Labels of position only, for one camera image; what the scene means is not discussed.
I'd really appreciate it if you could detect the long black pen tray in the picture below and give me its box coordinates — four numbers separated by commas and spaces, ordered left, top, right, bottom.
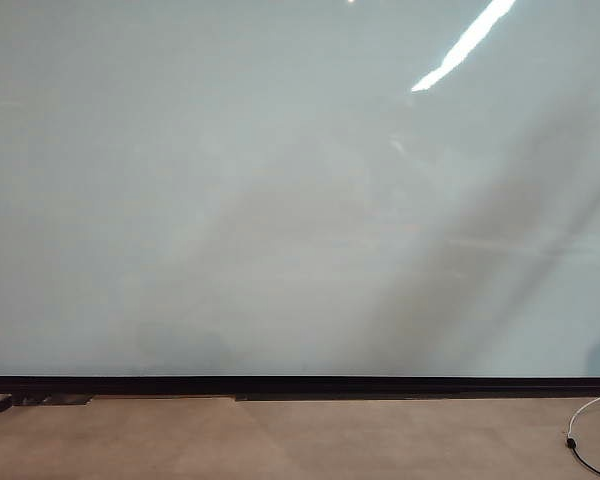
234, 392, 600, 402

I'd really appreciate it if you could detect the large glass whiteboard black frame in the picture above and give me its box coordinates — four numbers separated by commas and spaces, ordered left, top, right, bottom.
0, 0, 600, 396

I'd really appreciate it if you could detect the dark metal mounting bracket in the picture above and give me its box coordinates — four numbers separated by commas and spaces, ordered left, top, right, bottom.
11, 394, 95, 406

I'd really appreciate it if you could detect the white cable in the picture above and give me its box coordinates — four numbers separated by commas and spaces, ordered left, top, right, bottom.
567, 391, 600, 439

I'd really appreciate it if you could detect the black cable with plug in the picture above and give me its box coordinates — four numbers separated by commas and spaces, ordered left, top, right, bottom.
563, 435, 600, 475

